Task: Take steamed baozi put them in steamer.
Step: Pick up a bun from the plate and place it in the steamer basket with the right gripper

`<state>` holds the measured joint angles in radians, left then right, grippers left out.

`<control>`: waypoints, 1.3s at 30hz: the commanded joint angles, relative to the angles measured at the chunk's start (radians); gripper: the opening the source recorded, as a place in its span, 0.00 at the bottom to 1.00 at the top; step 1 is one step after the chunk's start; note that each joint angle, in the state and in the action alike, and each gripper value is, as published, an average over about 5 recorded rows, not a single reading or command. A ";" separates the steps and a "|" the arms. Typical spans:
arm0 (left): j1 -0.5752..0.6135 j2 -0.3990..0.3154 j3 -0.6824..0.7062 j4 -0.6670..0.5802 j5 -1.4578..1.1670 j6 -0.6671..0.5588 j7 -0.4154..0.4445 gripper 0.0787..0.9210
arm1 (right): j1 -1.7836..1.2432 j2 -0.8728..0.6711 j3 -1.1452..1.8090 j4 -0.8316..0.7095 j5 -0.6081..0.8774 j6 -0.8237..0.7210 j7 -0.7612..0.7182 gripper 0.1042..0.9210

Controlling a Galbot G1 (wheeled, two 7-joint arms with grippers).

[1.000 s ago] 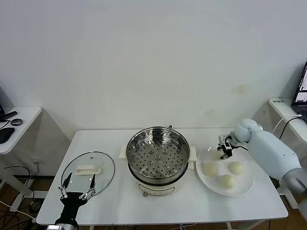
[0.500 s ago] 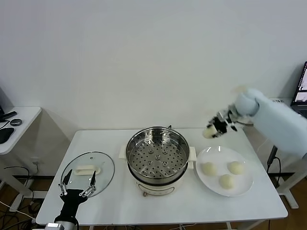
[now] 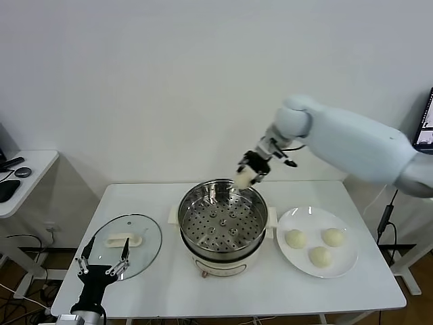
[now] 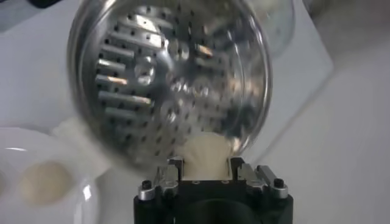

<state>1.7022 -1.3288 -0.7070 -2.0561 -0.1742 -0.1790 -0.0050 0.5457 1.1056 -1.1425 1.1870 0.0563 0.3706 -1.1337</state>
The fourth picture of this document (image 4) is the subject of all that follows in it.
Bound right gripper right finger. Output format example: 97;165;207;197
228;156;289;200

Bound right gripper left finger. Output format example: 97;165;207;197
137;156;185;201

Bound white steamed baozi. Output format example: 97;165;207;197
19;161;74;206
178;132;234;180

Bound glass lid with cream handle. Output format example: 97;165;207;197
249;0;296;58

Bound stainless perforated steamer basket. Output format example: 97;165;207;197
66;0;272;173

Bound white round plate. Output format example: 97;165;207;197
0;127;101;224

